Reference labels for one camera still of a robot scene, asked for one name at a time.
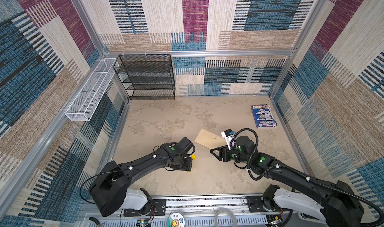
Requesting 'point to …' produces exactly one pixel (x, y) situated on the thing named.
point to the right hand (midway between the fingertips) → (214, 153)
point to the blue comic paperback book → (263, 116)
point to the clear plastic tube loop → (224, 210)
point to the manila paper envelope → (211, 139)
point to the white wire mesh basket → (83, 107)
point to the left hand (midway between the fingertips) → (189, 165)
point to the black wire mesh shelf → (147, 77)
